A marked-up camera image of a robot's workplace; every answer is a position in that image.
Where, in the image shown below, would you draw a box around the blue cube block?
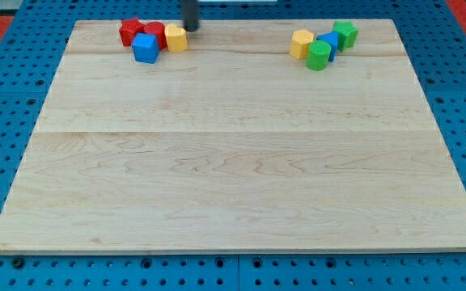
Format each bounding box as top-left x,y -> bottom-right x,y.
131,33 -> 159,64

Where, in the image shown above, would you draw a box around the red star block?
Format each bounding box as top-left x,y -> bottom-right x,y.
119,17 -> 144,47

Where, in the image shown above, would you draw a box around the green star block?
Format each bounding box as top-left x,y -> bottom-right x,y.
333,20 -> 358,52

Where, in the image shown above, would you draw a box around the light wooden board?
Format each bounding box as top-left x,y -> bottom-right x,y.
0,19 -> 466,255

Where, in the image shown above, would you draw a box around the yellow heart block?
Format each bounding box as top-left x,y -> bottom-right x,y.
164,23 -> 188,53

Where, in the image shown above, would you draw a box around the green cylinder block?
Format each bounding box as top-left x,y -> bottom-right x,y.
306,40 -> 332,71

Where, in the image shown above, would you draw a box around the yellow hexagon block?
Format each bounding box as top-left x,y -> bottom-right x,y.
289,29 -> 315,60

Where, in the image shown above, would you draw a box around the red cylinder block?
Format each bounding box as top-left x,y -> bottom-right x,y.
143,21 -> 167,51

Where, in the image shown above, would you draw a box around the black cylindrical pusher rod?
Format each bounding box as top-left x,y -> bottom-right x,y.
180,0 -> 200,32

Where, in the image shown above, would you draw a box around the blue triangular block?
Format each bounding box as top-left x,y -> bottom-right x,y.
316,31 -> 339,62

